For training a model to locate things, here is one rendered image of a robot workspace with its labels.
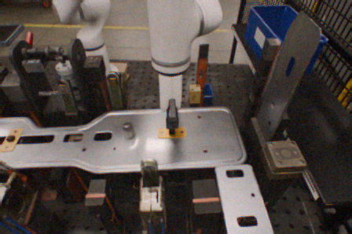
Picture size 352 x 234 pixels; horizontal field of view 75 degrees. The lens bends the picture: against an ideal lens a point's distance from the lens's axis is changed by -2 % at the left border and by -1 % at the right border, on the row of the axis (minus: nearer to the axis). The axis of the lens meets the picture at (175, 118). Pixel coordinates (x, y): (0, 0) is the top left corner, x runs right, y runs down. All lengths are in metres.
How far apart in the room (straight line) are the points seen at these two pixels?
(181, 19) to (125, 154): 0.39
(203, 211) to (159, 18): 0.43
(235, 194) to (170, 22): 0.41
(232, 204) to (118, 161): 0.31
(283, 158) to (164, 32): 0.40
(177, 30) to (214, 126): 0.36
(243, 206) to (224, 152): 0.15
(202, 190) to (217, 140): 0.16
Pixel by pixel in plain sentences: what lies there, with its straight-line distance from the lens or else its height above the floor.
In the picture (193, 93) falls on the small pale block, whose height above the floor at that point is 1.06.
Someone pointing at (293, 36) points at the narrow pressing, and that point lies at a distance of 0.58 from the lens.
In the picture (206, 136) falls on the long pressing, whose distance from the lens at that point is 0.68.
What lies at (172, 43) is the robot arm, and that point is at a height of 1.31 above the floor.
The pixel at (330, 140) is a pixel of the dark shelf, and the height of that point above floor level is 1.03.
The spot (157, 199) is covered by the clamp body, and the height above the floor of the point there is 1.05.
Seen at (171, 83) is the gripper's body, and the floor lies 1.22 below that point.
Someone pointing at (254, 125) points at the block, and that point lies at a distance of 0.74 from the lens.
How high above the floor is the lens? 1.53
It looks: 47 degrees down
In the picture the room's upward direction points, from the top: straight up
